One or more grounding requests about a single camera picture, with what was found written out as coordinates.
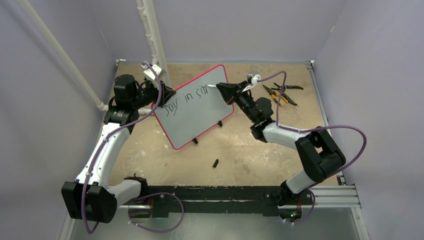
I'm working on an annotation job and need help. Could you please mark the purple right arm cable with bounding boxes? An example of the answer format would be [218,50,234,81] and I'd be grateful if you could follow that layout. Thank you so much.
[257,70,368,180]

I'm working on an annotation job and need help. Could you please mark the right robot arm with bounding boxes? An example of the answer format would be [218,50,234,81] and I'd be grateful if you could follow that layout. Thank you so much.
[216,81,346,204]

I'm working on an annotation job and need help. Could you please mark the black base bar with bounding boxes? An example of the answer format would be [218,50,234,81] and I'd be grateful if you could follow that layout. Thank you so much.
[145,185,314,218]

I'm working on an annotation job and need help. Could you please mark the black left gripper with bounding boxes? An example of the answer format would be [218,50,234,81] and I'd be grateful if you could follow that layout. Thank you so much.
[131,79,176,110]

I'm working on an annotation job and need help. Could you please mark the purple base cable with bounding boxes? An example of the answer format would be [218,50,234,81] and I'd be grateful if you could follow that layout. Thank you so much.
[281,188,317,226]
[127,192,185,234]

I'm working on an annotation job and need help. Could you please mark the black handled pliers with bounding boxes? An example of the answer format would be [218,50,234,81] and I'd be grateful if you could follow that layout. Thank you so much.
[271,82,304,92]

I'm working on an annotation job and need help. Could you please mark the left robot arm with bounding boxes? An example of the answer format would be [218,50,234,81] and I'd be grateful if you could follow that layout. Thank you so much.
[61,74,177,223]

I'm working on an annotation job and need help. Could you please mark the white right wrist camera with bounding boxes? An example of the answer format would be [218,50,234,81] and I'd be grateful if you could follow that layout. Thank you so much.
[243,71,262,92]

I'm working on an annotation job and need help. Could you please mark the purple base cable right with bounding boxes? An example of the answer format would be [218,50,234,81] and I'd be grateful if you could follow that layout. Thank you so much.
[281,188,317,226]

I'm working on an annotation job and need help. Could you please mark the yellow handled pliers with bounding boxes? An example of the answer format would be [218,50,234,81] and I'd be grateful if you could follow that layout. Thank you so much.
[263,85,298,106]

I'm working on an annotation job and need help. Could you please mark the red framed whiteboard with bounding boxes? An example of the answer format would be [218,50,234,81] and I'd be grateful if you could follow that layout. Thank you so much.
[154,64,234,150]

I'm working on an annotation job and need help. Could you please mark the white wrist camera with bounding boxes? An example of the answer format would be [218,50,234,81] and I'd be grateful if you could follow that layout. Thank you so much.
[141,61,165,82]
[243,71,262,92]

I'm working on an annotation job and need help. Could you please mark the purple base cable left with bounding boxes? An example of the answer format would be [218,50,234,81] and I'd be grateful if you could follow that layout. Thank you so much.
[127,192,185,234]

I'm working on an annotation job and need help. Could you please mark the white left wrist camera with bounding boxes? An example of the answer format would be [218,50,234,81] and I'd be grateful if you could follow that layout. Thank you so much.
[141,61,165,82]

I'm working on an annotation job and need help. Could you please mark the white PVC pipe frame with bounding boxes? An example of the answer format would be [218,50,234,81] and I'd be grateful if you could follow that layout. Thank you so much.
[16,0,173,116]

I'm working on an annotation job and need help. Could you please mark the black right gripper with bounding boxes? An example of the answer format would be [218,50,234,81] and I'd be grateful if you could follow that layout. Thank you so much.
[217,80,258,123]

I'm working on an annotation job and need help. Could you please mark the black marker cap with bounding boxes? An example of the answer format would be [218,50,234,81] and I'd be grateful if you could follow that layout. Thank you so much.
[212,159,219,168]

